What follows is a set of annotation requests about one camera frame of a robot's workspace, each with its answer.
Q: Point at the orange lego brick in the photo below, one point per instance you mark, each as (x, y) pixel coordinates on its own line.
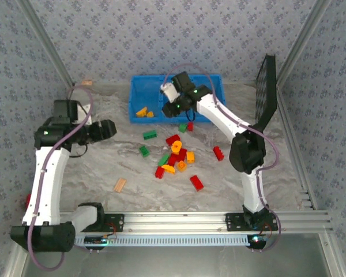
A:
(150, 114)
(181, 166)
(142, 112)

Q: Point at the green lego brick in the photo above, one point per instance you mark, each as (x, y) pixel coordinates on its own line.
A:
(144, 151)
(163, 160)
(182, 127)
(150, 135)

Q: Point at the red lego brick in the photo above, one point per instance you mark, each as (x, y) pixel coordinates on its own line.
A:
(196, 183)
(173, 140)
(159, 173)
(173, 159)
(218, 153)
(190, 126)
(183, 153)

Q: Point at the yellow cylinder lego piece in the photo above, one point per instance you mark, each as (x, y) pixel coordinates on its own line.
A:
(176, 147)

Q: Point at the yellow arched lego brick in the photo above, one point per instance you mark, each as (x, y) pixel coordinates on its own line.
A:
(168, 169)

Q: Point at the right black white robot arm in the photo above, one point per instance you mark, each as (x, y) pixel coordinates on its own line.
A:
(219, 114)

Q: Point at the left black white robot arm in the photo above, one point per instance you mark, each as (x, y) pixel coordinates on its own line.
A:
(46, 179)

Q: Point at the blue three-compartment plastic bin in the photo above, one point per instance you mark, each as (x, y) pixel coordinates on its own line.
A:
(144, 92)

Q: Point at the small wooden block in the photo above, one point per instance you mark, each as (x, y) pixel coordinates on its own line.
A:
(86, 82)

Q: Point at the ridged wooden block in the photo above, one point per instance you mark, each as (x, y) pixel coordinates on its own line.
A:
(120, 185)

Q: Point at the black grid panel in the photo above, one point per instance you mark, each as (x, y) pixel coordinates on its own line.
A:
(266, 86)

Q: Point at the grey metal panel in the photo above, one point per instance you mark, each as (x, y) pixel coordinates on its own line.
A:
(176, 262)

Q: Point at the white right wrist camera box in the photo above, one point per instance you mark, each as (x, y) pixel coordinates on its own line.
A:
(170, 92)

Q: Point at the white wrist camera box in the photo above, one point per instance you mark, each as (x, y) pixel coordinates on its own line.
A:
(170, 92)
(83, 111)

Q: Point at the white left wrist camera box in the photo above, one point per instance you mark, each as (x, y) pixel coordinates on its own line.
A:
(83, 111)

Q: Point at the aluminium frame bar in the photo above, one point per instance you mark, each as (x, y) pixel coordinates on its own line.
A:
(49, 43)
(300, 43)
(71, 90)
(15, 267)
(333, 256)
(289, 124)

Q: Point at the aluminium extrusion rail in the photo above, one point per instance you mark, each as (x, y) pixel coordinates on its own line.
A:
(176, 222)

